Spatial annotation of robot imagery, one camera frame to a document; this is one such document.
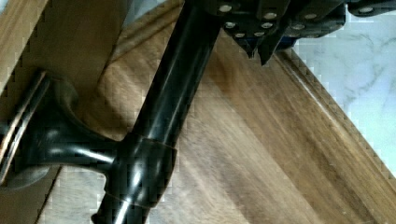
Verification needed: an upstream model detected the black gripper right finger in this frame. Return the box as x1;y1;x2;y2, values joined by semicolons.
258;0;346;65

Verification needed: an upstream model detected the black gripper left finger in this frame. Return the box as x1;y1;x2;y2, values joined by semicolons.
199;0;265;58

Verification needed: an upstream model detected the wooden drawer with black handle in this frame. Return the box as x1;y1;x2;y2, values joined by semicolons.
1;4;227;224

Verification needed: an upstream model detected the wooden cutting board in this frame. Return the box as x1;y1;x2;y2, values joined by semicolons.
37;1;395;224

